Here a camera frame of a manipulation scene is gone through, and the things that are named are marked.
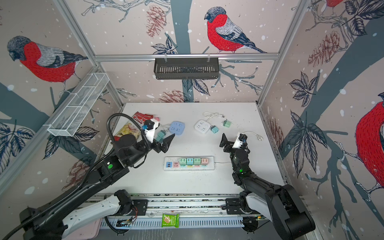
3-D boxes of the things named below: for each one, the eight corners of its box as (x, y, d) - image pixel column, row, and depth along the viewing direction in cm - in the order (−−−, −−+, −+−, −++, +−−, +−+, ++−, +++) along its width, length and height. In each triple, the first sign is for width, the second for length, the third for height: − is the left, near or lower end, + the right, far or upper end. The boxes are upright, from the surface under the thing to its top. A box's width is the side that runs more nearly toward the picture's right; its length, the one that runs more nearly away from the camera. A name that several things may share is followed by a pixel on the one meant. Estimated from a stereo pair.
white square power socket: (192, 128, 106) (192, 126, 105) (198, 119, 112) (198, 117, 110) (206, 134, 103) (206, 132, 101) (212, 125, 108) (212, 123, 106)
